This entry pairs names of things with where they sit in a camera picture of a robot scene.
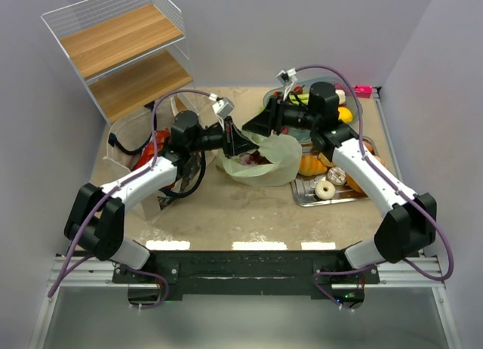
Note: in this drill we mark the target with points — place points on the green avocado print bag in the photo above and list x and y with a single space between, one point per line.
274 163

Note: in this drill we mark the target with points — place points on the white wire wooden shelf rack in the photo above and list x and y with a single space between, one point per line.
127 53

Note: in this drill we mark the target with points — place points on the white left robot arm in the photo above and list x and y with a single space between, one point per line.
97 219

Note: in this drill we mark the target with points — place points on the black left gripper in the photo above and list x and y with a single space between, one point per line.
229 137

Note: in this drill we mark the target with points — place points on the golden croissant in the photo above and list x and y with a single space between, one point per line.
310 165

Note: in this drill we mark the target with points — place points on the pink plastic clip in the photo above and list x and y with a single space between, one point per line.
363 91

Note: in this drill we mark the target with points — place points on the purple grape bunch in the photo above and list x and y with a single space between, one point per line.
254 159

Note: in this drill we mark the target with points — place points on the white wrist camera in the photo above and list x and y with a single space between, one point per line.
223 107
288 79

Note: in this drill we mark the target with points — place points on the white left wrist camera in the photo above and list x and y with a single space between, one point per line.
223 107

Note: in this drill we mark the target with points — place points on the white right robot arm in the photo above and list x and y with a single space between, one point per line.
408 217

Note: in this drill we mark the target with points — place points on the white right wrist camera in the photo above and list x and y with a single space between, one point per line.
288 79

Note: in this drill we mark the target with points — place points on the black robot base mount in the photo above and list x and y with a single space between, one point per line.
312 273

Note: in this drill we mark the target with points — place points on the white frosted donut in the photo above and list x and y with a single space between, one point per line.
325 190

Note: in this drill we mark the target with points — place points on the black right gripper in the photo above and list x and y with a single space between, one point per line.
274 112

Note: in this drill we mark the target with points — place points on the yellow lemon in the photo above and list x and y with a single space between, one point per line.
345 115

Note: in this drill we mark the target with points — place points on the beige canvas tote bag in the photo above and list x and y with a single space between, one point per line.
129 146

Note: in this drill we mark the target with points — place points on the green white leek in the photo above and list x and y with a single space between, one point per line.
305 97

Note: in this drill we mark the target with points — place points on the metal pastry tray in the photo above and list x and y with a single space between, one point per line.
303 188

